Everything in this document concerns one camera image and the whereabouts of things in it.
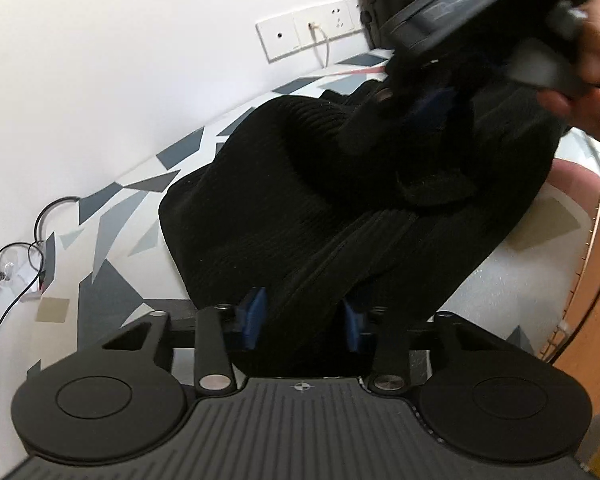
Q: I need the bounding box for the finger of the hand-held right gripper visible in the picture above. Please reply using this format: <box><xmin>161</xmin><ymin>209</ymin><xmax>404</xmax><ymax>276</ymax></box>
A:
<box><xmin>337</xmin><ymin>52</ymin><xmax>501</xmax><ymax>156</ymax></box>

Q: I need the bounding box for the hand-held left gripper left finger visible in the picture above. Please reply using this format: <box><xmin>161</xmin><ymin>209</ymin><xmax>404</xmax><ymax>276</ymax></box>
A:
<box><xmin>72</xmin><ymin>287</ymin><xmax>267</xmax><ymax>395</ymax></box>

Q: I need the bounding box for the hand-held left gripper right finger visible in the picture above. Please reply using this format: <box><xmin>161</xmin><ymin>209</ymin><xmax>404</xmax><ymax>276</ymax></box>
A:
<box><xmin>344</xmin><ymin>301</ymin><xmax>538</xmax><ymax>395</ymax></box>

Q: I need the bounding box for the black knit sweater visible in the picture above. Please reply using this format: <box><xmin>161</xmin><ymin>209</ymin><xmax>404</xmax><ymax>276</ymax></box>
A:
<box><xmin>157</xmin><ymin>55</ymin><xmax>568</xmax><ymax>377</ymax></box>

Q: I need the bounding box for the black water bottle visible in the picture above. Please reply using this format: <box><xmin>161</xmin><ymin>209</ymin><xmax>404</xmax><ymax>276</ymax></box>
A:
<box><xmin>360</xmin><ymin>0</ymin><xmax>406</xmax><ymax>48</ymax></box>

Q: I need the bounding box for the pink cloth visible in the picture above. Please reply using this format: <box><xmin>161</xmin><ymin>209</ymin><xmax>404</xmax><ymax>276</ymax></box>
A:
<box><xmin>551</xmin><ymin>156</ymin><xmax>600</xmax><ymax>187</ymax></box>

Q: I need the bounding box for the white charging cable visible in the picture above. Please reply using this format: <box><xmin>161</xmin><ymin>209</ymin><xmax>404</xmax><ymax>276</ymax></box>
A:
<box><xmin>307</xmin><ymin>21</ymin><xmax>331</xmax><ymax>68</ymax></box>

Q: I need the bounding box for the white wall socket panel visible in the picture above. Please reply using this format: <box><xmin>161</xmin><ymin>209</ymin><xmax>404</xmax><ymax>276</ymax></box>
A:
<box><xmin>255</xmin><ymin>0</ymin><xmax>366</xmax><ymax>63</ymax></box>

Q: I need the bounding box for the black looped cable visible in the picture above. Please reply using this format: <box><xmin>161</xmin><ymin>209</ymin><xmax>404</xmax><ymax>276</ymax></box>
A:
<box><xmin>0</xmin><ymin>197</ymin><xmax>83</xmax><ymax>361</ymax></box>

